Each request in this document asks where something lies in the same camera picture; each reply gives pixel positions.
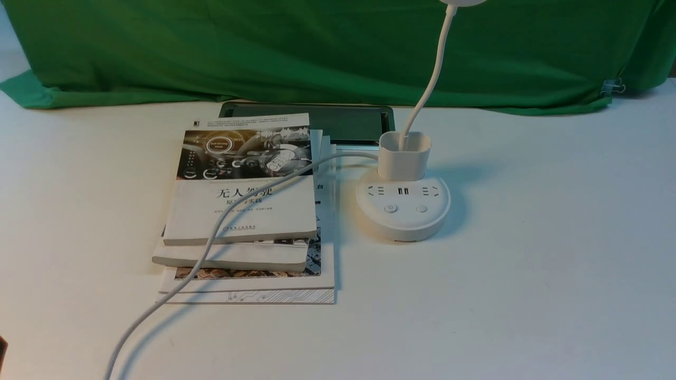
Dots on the white desk lamp with base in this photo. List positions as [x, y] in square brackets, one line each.
[398, 200]

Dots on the black tablet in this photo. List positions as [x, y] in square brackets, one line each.
[353, 125]

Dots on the bottom book with circuit pattern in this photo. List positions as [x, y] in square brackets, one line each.
[257, 297]

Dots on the top book with car cover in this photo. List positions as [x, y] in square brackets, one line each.
[245, 176]

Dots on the green backdrop cloth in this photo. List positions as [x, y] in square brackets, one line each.
[517, 57]

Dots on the silver binder clip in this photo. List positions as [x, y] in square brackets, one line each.
[613, 86]

